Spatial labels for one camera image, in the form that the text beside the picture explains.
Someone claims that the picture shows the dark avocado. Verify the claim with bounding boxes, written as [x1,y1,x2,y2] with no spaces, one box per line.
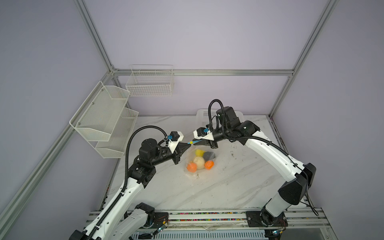
[203,152,216,161]

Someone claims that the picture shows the small yellow lemon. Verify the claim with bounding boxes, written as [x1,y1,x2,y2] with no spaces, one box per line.
[195,149,205,157]

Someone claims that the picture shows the clear zip top bag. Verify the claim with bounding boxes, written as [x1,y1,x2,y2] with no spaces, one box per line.
[182,140,219,179]

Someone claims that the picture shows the orange tangerine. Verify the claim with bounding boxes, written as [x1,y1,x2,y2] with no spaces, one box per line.
[187,162,197,173]
[204,160,215,170]

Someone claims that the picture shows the white garlic bulb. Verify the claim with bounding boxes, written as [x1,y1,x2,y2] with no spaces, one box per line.
[193,157,206,170]

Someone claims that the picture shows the orange tangerine top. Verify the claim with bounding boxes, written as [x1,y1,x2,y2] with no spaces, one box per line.
[204,160,215,170]

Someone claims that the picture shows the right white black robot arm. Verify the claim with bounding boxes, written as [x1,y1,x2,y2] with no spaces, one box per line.
[207,107,316,227]

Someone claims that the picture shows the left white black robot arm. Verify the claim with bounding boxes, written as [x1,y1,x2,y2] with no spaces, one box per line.
[70,139,192,240]

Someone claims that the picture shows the white perforated plastic basket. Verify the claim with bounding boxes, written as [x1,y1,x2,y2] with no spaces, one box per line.
[195,108,244,130]

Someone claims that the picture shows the white mesh two-tier shelf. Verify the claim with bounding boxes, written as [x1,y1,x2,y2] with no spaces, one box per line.
[69,82,139,159]

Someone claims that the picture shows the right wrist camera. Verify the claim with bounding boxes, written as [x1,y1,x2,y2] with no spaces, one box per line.
[194,127,215,141]

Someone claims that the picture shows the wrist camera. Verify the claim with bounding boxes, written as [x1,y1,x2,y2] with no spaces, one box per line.
[194,127,215,141]
[166,131,184,154]

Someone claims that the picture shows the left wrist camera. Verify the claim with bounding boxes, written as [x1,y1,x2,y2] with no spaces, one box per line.
[166,131,184,154]

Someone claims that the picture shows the white wire wall basket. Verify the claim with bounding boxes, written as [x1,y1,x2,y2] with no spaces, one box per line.
[126,65,174,97]

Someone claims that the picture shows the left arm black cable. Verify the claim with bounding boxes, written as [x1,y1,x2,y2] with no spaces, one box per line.
[86,125,169,240]

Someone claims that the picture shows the aluminium front rail base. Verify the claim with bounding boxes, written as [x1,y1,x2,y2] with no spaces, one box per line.
[78,208,338,240]

